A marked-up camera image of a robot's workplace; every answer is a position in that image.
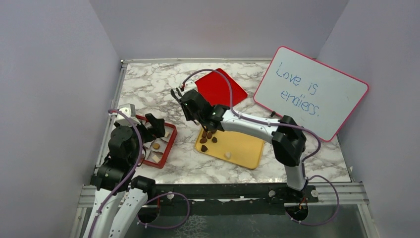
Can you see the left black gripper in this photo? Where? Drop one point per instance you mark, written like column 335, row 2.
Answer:
column 157, row 130

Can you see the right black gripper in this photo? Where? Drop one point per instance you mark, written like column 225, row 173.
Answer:
column 189, row 116

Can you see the round caramel chocolate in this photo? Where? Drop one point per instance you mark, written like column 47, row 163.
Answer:
column 156, row 146

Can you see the red box lid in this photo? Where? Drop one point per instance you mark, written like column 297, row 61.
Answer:
column 218, row 88

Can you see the white chocolate bar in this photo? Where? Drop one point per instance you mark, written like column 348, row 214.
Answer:
column 156, row 159

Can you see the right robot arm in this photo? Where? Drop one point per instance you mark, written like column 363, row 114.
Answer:
column 287, row 139

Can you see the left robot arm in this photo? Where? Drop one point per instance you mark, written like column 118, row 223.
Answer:
column 120, row 195

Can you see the red compartment box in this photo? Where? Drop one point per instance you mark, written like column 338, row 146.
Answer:
column 166, row 145

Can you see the yellow plastic tray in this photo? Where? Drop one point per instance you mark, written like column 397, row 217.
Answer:
column 246, row 151

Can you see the pink framed whiteboard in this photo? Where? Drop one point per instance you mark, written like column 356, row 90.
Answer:
column 317, row 96

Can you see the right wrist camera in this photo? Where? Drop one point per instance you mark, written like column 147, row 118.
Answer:
column 188, row 86

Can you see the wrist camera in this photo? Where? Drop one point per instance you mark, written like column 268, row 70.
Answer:
column 125, row 115
column 188, row 86

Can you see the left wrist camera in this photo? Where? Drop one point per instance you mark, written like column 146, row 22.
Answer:
column 125, row 115

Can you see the black mounting rail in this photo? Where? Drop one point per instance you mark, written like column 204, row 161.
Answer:
column 226, row 199

